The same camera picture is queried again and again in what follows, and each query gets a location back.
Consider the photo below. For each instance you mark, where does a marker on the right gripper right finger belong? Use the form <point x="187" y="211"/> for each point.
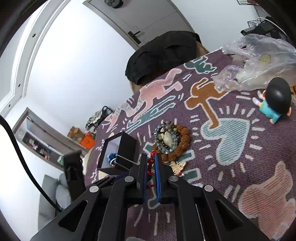
<point x="186" y="198"/>

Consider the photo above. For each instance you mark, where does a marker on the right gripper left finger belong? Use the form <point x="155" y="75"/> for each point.
<point x="125" y="193"/>

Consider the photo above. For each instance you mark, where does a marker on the red cord charm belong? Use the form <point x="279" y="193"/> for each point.
<point x="150" y="163"/>

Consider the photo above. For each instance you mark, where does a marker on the black jewelry box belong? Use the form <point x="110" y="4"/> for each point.
<point x="117" y="155"/>

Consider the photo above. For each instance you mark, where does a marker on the white jade pendant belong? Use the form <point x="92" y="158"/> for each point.
<point x="167" y="139"/>

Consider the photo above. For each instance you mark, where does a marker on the orange box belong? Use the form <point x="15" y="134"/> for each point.
<point x="88" y="141"/>

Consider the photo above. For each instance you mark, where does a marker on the cardboard box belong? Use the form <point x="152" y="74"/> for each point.
<point x="75" y="134"/>

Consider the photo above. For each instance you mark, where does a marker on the grey sofa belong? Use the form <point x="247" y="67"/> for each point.
<point x="57" y="190"/>

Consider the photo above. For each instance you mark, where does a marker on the black shoe rack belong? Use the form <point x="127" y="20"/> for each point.
<point x="97" y="119"/>

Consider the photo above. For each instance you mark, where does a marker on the patterned woven purple blanket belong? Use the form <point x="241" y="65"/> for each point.
<point x="232" y="147"/>

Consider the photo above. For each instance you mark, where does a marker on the black haired boy figurine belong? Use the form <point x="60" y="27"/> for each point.
<point x="275" y="101"/>

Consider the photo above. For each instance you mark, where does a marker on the black cloth on chair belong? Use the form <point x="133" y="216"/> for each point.
<point x="164" y="52"/>

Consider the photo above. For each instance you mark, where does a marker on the clear plastic bag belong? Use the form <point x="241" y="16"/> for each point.
<point x="255" y="60"/>

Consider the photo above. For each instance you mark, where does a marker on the grey door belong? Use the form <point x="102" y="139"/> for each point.
<point x="152" y="18"/>

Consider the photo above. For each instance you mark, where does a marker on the grey wall shelf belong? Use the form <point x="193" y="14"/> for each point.
<point x="44" y="141"/>

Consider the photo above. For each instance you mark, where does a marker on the black door handle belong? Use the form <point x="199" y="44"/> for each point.
<point x="134" y="36"/>

